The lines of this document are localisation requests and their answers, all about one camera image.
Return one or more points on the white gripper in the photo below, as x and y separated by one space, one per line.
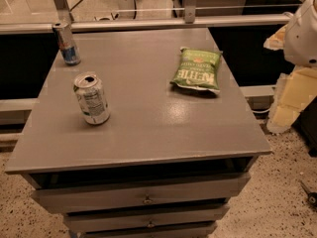
302 39

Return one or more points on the green jalapeno chip bag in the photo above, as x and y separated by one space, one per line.
198 70

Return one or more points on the white green soda can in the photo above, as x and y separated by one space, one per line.
90 95

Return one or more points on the redbull can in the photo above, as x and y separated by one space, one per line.
66 43

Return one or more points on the black tool on floor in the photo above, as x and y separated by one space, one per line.
311 196

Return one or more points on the middle grey drawer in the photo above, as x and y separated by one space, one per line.
148 218

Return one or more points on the grey drawer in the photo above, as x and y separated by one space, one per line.
148 218
189 230
143 193

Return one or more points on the bottom grey drawer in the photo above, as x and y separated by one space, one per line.
189 230

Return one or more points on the top grey drawer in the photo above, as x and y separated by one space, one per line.
143 193

